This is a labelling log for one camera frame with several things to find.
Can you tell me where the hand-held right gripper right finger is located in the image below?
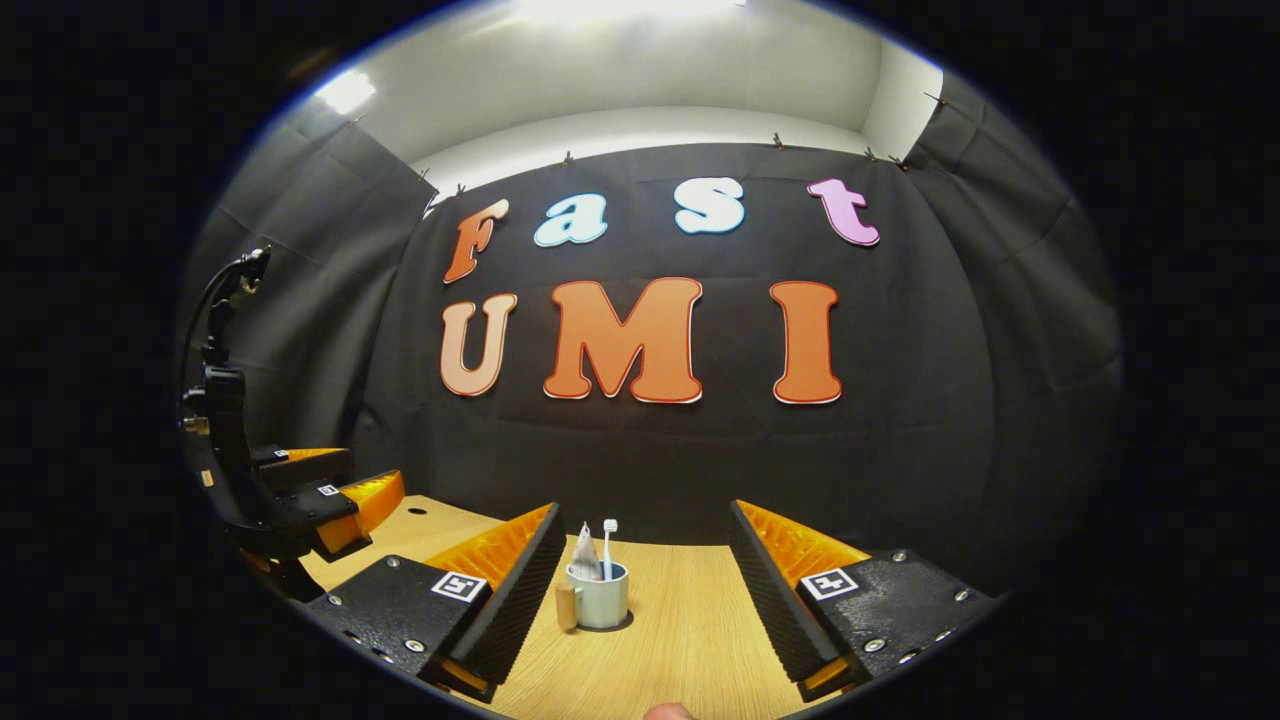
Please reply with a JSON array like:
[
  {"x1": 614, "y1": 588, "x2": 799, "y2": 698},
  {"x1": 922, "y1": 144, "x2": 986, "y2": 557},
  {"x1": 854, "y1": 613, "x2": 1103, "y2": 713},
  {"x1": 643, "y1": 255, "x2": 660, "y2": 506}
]
[{"x1": 728, "y1": 500, "x2": 1001, "y2": 704}]

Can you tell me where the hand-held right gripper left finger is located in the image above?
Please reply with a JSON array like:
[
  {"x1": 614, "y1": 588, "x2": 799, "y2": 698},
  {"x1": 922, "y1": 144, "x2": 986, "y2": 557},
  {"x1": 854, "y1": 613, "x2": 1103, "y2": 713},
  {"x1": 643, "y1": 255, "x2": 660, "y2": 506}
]
[{"x1": 305, "y1": 502, "x2": 567, "y2": 704}]

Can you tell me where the white toothpaste tube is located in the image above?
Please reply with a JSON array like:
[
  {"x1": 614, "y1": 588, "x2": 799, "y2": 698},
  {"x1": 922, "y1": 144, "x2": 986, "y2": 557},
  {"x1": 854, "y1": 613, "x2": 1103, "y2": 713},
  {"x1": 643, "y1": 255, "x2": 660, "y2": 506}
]
[{"x1": 570, "y1": 521, "x2": 604, "y2": 583}]

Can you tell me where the light blue cup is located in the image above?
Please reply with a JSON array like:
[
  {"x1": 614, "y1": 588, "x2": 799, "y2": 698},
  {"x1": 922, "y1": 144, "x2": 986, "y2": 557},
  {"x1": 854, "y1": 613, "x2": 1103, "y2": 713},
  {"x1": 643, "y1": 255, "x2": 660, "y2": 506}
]
[{"x1": 555, "y1": 560, "x2": 631, "y2": 633}]

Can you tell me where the wooden desktop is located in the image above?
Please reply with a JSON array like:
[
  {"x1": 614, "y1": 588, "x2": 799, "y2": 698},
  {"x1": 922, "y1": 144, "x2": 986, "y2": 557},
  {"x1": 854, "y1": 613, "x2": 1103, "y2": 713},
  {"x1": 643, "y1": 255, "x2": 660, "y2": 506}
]
[{"x1": 300, "y1": 495, "x2": 871, "y2": 720}]

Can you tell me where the ceiling light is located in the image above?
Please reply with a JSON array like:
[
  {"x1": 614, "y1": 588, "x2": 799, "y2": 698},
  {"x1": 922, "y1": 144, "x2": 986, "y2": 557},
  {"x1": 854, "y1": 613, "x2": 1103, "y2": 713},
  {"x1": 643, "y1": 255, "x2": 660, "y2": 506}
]
[
  {"x1": 315, "y1": 68, "x2": 379, "y2": 116},
  {"x1": 515, "y1": 0, "x2": 746, "y2": 23}
]

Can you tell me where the black cable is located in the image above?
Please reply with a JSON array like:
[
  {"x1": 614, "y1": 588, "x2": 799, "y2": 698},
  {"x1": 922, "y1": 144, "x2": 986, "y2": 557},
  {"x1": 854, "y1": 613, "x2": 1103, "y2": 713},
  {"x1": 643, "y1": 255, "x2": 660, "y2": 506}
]
[{"x1": 178, "y1": 258, "x2": 246, "y2": 401}]

